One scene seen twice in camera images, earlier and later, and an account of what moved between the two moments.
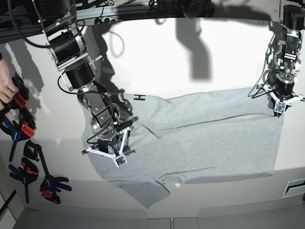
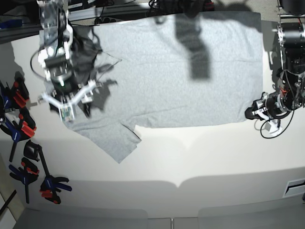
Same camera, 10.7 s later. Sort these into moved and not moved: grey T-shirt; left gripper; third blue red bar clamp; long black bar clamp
Moved: grey T-shirt; left gripper
Not moved: third blue red bar clamp; long black bar clamp
